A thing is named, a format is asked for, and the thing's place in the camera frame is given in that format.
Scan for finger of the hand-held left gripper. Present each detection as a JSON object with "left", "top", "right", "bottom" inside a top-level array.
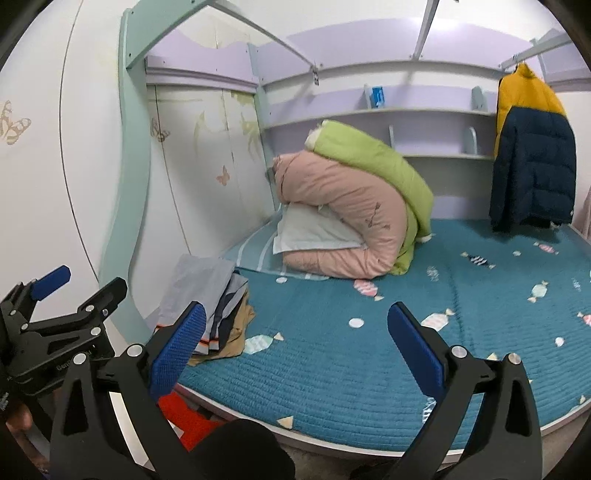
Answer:
[
  {"left": 0, "top": 265, "right": 72, "bottom": 325},
  {"left": 22, "top": 277, "right": 129, "bottom": 345}
]

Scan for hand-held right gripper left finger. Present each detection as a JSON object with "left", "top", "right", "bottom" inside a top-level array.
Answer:
[{"left": 48, "top": 301, "right": 208, "bottom": 480}]

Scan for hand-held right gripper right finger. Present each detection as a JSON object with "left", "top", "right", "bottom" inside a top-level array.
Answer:
[{"left": 387, "top": 302, "right": 544, "bottom": 480}]

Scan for grey zip jacket navy sleeves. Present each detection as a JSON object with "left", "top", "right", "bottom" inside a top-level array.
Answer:
[{"left": 156, "top": 254, "right": 251, "bottom": 357}]

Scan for teal candy-print bed mat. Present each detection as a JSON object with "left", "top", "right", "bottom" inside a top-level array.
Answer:
[{"left": 178, "top": 217, "right": 591, "bottom": 453}]

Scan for folded navy garment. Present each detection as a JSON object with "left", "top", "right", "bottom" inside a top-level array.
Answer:
[{"left": 210, "top": 281, "right": 250, "bottom": 349}]

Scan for folded tan pants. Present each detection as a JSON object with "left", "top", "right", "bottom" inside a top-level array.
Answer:
[{"left": 187, "top": 300, "right": 257, "bottom": 368}]

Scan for red cloth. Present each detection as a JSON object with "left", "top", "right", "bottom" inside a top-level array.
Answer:
[{"left": 157, "top": 390, "right": 223, "bottom": 454}]

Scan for striped teal sheet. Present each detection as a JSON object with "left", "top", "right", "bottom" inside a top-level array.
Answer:
[{"left": 222, "top": 210, "right": 331, "bottom": 282}]

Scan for white pillow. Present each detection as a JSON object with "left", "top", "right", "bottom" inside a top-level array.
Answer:
[{"left": 272, "top": 203, "right": 364, "bottom": 255}]

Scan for white wardrobe with butterfly print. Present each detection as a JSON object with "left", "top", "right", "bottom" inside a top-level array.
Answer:
[{"left": 145, "top": 83, "right": 283, "bottom": 320}]

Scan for pink quilt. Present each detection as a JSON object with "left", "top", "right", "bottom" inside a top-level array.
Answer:
[{"left": 272, "top": 150, "right": 410, "bottom": 280}]

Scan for green quilt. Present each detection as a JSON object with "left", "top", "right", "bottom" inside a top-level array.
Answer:
[{"left": 305, "top": 120, "right": 435, "bottom": 277}]

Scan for yellow and navy puffer jacket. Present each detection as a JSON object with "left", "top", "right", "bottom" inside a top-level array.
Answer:
[{"left": 488, "top": 62, "right": 578, "bottom": 233}]

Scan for mint green loft bed frame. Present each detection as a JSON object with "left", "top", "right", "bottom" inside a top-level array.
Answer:
[{"left": 98, "top": 0, "right": 591, "bottom": 334}]

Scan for butterfly wall sticker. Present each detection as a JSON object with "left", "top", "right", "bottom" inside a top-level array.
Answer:
[{"left": 0, "top": 100, "right": 33, "bottom": 145}]

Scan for lilac wall shelf unit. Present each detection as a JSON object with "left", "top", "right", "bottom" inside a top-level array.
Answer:
[{"left": 256, "top": 28, "right": 505, "bottom": 222}]

